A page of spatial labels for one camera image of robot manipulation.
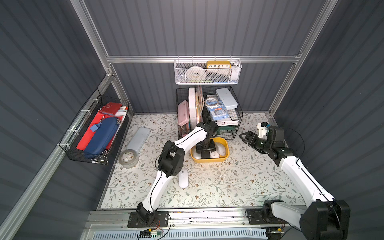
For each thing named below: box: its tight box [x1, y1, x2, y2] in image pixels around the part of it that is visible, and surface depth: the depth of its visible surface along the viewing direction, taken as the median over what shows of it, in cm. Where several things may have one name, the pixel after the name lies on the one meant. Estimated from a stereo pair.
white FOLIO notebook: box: [215, 117, 240, 127], surface depth 95 cm
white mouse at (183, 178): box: [178, 169, 189, 189], surface depth 88 cm
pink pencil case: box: [177, 100, 190, 127], surface depth 104 cm
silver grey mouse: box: [214, 142, 226, 156], surface depth 97 cm
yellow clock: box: [206, 60, 232, 69], surface depth 90 cm
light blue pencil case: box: [216, 87, 238, 110], surface depth 98 cm
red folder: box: [76, 111, 123, 151], surface depth 71 cm
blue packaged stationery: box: [206, 99, 229, 121], surface depth 93 cm
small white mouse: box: [209, 150, 220, 159], surface depth 96 cm
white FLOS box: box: [188, 87, 197, 129], surface depth 94 cm
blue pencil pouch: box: [84, 117, 120, 157], surface depth 70 cm
